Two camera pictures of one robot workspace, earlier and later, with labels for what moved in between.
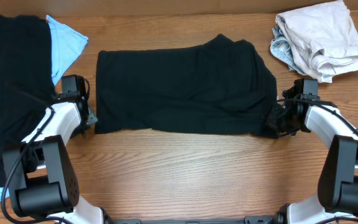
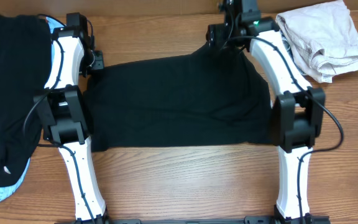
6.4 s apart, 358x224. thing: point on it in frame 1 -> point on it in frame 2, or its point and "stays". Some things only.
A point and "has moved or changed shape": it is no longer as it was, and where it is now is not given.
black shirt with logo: x=17 y=89 stays
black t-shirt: x=220 y=88 has moved or changed shape
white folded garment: x=324 y=40 stays
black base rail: x=132 y=219 stays
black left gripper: x=92 y=118 -> x=99 y=62
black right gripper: x=271 y=122 -> x=215 y=39
